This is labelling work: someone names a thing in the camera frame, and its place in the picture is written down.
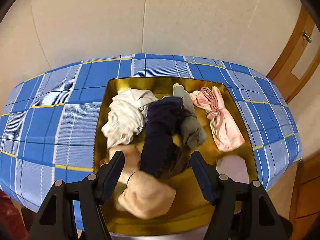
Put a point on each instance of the dark cloth bundle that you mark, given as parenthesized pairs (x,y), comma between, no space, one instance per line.
(177,162)

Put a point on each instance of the grey-green cloth bundle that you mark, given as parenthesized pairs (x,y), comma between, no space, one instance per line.
(191,127)

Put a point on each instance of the tan cloth bundle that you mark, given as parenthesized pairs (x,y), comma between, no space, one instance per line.
(147,197)

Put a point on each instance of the red shiny cloth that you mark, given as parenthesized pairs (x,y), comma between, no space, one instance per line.
(10,217)

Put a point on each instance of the navy blue cloth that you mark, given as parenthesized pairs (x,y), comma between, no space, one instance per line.
(160,125)

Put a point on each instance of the wooden door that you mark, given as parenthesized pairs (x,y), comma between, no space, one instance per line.
(287,62)

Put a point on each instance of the pink cloth bundle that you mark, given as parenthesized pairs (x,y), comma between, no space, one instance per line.
(225,132)

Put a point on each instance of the blue plaid cloth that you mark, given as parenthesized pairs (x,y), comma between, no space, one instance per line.
(50,130)

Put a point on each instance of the dark box with gold inside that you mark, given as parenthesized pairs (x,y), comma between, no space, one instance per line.
(195,205)

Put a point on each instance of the wooden cabinet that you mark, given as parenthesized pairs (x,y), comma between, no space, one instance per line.
(307,197)

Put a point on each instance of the lavender folded cloth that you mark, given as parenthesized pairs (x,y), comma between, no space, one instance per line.
(232,168)

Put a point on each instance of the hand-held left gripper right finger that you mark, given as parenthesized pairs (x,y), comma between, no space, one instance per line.
(203,177)

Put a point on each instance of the white cloth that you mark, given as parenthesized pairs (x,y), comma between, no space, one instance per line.
(125,120)

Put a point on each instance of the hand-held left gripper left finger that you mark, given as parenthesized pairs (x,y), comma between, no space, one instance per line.
(112,177)

